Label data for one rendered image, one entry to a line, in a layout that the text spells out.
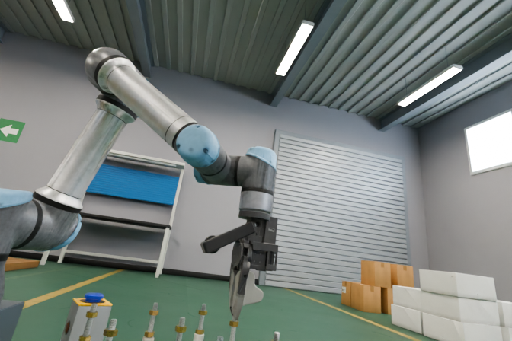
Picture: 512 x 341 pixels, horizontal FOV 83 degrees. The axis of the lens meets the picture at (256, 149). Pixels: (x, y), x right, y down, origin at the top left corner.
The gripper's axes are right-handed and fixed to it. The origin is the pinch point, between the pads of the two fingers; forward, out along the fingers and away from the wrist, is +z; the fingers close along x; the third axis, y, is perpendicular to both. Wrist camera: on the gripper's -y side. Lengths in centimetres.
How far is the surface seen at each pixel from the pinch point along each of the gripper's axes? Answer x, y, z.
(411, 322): 176, 226, 27
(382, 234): 441, 431, -89
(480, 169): 294, 531, -217
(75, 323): 15.3, -29.6, 6.9
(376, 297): 263, 261, 17
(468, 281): 123, 233, -14
